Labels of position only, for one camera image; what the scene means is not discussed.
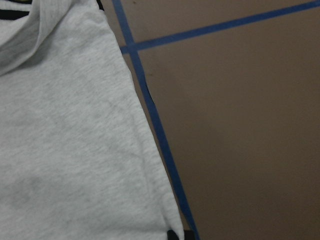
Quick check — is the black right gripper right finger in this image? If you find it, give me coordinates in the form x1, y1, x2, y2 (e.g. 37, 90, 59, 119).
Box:
184, 230, 195, 240

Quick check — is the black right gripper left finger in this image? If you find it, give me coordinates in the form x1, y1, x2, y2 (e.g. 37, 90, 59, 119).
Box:
167, 230, 178, 240

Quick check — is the grey cartoon print t-shirt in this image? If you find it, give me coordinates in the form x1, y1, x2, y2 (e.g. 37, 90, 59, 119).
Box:
0, 0, 185, 240

